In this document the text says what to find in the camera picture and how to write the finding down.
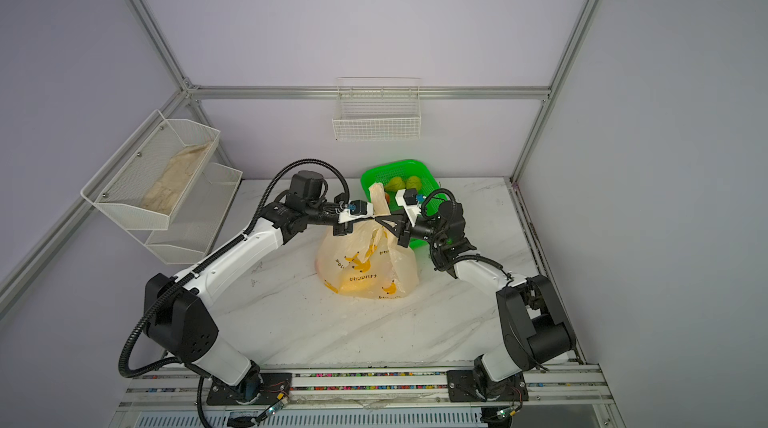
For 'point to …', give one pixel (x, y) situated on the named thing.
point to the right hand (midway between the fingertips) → (376, 219)
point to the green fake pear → (396, 183)
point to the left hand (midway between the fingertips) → (369, 212)
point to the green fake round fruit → (413, 183)
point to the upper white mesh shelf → (147, 180)
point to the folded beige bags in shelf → (164, 194)
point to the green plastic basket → (406, 174)
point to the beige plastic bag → (369, 263)
